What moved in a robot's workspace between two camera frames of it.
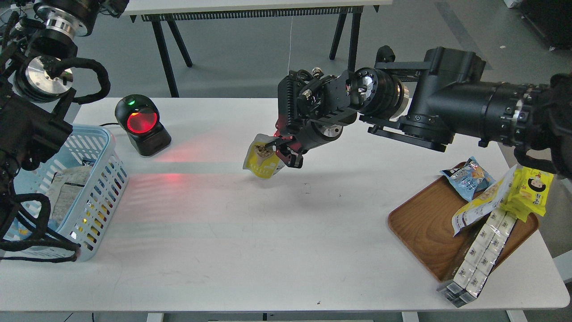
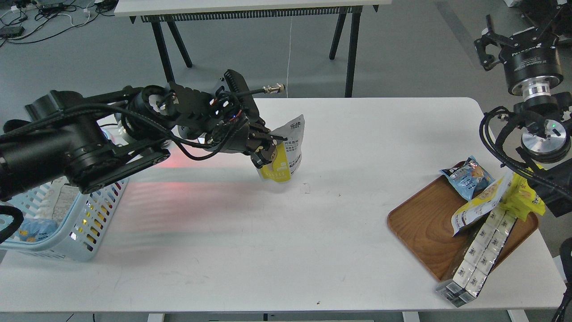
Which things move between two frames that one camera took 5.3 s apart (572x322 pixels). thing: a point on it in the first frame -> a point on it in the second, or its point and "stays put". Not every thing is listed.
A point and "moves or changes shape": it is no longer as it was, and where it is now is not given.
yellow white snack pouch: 263,162 moves or changes shape
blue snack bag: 469,179 stays put
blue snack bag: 17,231 -> 35,230
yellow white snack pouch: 494,197 stays put
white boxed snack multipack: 480,260 stays put
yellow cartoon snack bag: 528,193 stays put
